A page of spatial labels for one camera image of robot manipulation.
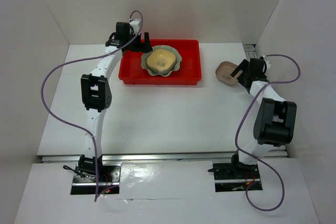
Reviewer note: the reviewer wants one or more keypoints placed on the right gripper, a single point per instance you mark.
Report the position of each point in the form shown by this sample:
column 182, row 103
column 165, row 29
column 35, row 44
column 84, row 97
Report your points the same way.
column 245, row 63

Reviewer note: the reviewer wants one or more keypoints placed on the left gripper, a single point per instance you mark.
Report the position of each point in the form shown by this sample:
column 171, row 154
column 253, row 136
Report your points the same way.
column 145, row 47

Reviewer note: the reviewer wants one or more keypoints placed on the yellow square plate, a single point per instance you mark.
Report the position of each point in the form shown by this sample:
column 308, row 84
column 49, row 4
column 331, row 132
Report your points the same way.
column 161, row 61

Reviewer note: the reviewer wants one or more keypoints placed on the large green scalloped bowl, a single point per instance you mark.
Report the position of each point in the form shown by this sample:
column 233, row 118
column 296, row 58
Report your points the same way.
column 168, row 48

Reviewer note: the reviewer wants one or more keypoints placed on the brown square plate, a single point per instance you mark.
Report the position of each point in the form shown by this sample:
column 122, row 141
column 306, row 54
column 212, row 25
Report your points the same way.
column 223, row 73

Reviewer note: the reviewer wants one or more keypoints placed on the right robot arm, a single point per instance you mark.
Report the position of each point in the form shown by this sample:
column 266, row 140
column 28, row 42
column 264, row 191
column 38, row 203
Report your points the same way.
column 275, row 121

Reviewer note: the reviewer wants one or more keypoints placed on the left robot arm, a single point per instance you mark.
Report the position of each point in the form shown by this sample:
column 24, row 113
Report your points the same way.
column 96, row 93

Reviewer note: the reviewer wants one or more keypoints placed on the aluminium rail right side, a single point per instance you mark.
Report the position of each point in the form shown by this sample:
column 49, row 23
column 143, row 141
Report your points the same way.
column 250, row 51

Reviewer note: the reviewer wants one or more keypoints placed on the aluminium rail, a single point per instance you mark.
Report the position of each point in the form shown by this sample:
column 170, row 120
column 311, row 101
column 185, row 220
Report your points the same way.
column 250, row 51
column 163, row 157

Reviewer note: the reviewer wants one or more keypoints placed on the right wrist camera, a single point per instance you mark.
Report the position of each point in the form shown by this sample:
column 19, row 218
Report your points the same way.
column 267, row 63

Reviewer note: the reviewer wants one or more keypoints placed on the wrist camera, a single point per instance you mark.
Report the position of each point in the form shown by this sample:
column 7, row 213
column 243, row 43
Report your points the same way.
column 267, row 63
column 135, row 25

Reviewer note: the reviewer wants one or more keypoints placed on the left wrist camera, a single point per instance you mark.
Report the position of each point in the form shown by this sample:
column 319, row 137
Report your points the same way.
column 135, row 25

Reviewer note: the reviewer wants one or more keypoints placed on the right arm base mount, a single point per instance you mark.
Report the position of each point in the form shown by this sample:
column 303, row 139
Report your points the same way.
column 231, row 179

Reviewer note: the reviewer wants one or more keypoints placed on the aluminium rail front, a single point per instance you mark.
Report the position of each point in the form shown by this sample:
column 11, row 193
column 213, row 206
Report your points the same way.
column 163, row 157

